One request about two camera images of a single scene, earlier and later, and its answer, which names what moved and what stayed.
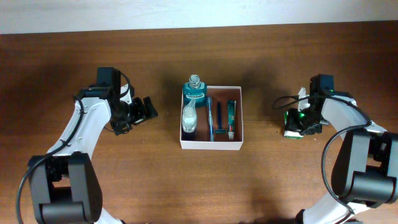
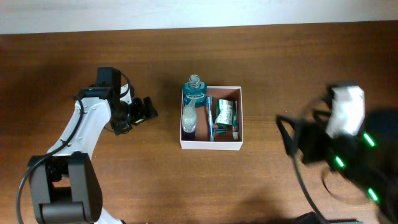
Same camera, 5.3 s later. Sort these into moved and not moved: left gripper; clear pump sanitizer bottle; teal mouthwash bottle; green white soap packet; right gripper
Moved: green white soap packet; right gripper
Not moved: clear pump sanitizer bottle; teal mouthwash bottle; left gripper
